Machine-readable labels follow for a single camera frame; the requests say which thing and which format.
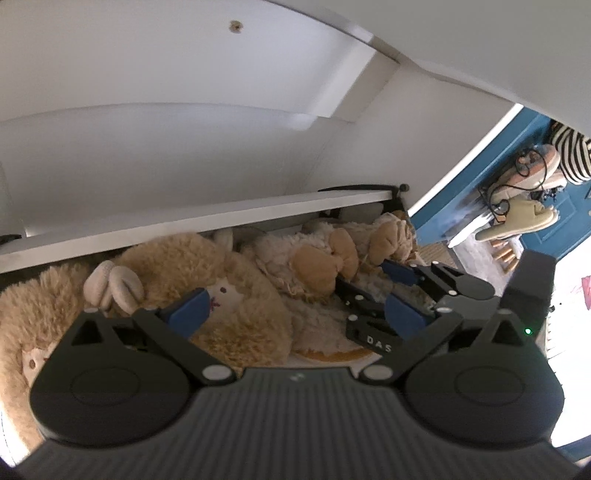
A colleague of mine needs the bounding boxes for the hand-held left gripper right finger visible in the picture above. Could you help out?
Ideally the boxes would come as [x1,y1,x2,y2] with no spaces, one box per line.
[360,292,533,386]

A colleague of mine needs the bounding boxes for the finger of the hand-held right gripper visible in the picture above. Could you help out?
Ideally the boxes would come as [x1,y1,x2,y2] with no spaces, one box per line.
[334,277,403,357]
[380,258,496,303]

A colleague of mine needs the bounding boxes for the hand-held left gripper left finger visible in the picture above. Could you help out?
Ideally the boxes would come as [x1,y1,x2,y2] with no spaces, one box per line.
[68,287,237,387]

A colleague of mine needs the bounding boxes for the tan fluffy animal slipper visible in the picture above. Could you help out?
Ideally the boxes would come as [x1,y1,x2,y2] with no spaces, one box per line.
[0,265,95,457]
[85,232,296,370]

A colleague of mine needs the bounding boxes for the cream fleece bow slipper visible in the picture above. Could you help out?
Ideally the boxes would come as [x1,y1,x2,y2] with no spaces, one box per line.
[240,226,375,365]
[300,210,421,278]

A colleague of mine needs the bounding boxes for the white shoe cabinet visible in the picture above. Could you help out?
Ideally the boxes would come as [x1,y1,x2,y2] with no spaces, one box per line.
[0,0,591,278]

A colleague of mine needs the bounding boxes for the beige slide sandal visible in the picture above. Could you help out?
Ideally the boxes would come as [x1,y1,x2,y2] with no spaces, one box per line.
[475,199,559,241]

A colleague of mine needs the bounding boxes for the blue door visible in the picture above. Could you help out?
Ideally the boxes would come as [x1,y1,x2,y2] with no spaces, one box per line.
[411,113,591,278]

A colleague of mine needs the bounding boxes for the black white striped cloth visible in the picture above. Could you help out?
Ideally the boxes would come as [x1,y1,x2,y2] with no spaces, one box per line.
[551,122,591,185]

